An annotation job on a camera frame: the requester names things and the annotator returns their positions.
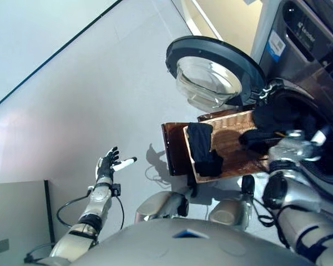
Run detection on grey drum washing machine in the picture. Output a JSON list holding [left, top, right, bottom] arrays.
[[251, 0, 333, 206]]

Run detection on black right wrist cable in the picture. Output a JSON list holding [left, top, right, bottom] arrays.
[[255, 193, 292, 250]]

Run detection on blue barcode sticker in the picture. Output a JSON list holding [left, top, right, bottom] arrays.
[[268, 30, 286, 60]]

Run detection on round washing machine door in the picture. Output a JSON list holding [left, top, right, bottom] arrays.
[[165, 35, 267, 109]]

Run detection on grey robot torso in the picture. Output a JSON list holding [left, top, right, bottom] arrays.
[[72, 217, 314, 266]]

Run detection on white counter cabinet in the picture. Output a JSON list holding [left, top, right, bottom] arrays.
[[170, 0, 264, 52]]

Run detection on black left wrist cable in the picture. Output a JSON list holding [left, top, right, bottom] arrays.
[[23, 185, 125, 263]]

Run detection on silver right robot leg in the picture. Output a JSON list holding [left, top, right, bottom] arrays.
[[209, 176, 256, 231]]

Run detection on white vertical cabinet post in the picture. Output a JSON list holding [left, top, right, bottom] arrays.
[[251, 0, 284, 59]]

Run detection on grey panel black edge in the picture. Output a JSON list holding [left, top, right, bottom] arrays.
[[0, 180, 56, 266]]

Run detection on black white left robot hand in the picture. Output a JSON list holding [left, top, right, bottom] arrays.
[[95, 146, 138, 181]]

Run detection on black garment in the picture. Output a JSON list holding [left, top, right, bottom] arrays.
[[187, 122, 224, 177], [238, 104, 292, 155]]

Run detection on wicker laundry basket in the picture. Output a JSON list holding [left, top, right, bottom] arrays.
[[183, 108, 271, 183]]

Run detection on silver robot leg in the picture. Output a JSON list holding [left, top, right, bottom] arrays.
[[135, 171, 198, 222], [209, 176, 256, 231]]

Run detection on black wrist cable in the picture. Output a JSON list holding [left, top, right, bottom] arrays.
[[23, 185, 125, 263], [255, 193, 292, 250]]

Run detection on brown acrylic stool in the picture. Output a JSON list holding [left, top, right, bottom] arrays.
[[161, 108, 256, 177]]

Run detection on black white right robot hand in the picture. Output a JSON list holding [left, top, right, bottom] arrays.
[[286, 126, 332, 163]]

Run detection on silver left robot leg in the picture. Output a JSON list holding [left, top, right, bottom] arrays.
[[135, 171, 198, 222]]

